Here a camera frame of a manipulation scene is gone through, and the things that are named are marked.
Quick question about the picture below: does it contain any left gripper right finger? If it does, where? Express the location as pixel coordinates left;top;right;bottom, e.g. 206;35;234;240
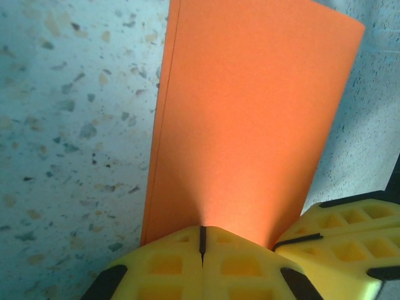
202;224;319;300

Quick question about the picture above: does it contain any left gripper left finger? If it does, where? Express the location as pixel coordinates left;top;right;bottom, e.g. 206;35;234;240
81;224;204;300

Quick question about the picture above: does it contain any orange paper sheet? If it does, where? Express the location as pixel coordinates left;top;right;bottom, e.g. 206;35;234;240
139;0;366;251

